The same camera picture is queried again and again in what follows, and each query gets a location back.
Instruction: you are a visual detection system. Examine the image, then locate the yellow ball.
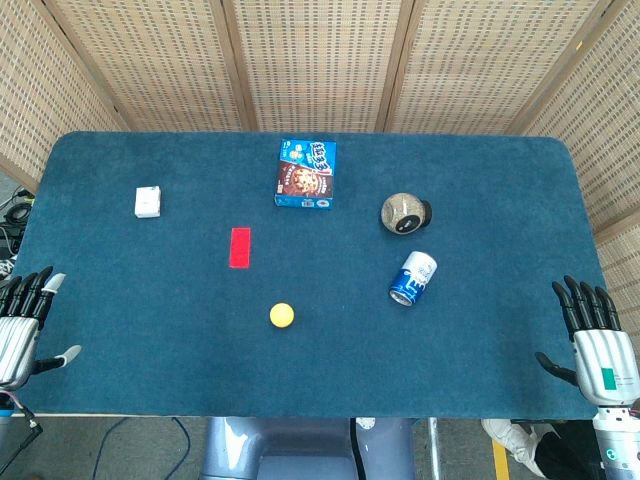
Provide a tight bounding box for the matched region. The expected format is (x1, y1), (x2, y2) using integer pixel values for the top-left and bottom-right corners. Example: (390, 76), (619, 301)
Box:
(269, 302), (296, 329)

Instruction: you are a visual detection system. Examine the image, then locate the blue cookie box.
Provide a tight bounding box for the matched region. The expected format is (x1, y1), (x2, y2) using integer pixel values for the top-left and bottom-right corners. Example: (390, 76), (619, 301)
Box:
(273, 138), (338, 210)

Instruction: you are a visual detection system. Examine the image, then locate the small white box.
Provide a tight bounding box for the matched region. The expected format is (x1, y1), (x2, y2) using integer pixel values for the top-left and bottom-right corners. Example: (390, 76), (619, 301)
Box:
(133, 185), (163, 220)

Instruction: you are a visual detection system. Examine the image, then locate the blue white drink can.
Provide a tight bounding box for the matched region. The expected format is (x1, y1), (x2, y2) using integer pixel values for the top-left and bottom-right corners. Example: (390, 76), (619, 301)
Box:
(388, 250), (439, 307)

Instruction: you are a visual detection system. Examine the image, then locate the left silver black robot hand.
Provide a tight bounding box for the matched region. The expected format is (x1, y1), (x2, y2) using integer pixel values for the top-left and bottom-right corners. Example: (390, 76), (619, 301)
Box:
(0, 266), (82, 393)

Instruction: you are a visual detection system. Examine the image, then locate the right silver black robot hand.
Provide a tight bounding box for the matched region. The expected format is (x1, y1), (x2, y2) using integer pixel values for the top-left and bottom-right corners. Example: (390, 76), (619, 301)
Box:
(534, 274), (640, 407)

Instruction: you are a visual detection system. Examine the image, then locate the metal table leg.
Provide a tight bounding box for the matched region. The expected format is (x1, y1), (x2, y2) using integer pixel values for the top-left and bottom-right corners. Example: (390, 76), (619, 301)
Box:
(427, 418), (442, 480)

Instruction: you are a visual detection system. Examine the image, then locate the grey blue robot torso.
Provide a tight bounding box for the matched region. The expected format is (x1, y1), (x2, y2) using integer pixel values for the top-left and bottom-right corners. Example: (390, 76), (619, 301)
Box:
(199, 416), (417, 480)

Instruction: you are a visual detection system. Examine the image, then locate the blue floor cable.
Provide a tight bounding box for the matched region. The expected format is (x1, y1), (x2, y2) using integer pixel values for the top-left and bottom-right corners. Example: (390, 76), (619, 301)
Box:
(92, 417), (194, 480)

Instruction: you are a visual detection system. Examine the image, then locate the black wrist cable with plug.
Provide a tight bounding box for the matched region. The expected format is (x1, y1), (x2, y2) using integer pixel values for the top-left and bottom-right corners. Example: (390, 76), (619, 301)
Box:
(8, 397), (44, 454)

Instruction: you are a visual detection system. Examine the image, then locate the round glass spice jar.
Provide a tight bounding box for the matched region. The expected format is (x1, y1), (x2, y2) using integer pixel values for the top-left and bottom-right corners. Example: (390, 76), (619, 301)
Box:
(380, 192), (433, 236)

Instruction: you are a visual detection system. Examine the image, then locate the black cable bundle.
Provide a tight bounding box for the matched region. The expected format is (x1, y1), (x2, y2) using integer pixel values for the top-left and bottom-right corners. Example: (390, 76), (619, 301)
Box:
(0, 184), (35, 275)

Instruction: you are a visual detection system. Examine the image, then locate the bamboo folding screen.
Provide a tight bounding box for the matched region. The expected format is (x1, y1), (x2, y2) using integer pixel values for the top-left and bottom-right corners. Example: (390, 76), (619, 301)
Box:
(0, 0), (640, 361)

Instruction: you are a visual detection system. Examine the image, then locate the blue felt table cover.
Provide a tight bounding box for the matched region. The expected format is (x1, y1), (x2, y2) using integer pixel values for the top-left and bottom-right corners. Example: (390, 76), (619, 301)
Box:
(12, 130), (617, 421)

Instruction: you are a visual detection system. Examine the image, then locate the black trouser leg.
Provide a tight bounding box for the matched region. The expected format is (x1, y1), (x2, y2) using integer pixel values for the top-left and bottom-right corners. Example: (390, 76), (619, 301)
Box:
(528, 423), (601, 480)

